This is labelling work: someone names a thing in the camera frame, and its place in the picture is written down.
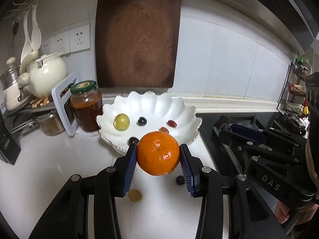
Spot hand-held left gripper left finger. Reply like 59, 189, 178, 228
29, 143, 138, 239

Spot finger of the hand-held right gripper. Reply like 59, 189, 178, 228
218, 129, 300, 165
224, 123, 307, 153

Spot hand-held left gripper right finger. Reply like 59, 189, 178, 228
180, 143, 289, 239

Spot orange mandarin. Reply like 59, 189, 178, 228
136, 130, 181, 177

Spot white scalloped bowl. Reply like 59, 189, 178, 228
96, 91, 203, 155

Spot person's right hand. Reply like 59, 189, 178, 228
273, 199, 319, 229

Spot yellow green grape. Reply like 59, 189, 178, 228
128, 189, 143, 203

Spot green lidded honey jar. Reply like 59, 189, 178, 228
69, 80, 103, 132

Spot small glass jar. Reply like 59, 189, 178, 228
32, 109, 66, 137

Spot wooden trivet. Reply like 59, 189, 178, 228
30, 97, 50, 108

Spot metal counter shelf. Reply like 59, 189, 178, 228
3, 97, 57, 134

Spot stainless steel range hood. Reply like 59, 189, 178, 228
184, 0, 319, 55

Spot cream ceramic pot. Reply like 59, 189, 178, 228
16, 51, 68, 99

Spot brown wooden cutting board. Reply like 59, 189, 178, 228
95, 0, 183, 89

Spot white electric stew pot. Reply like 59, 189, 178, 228
0, 57, 31, 112

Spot white plastic rice spoon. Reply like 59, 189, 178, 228
30, 6, 42, 53
20, 11, 33, 72

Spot black hanging tool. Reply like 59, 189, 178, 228
8, 21, 21, 53

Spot black wire spice rack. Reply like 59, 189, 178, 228
276, 61, 312, 117

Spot white rectangular frame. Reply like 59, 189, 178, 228
51, 71, 80, 138

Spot white wall socket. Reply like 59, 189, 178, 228
69, 24, 91, 53
52, 32, 71, 55
40, 39, 54, 55

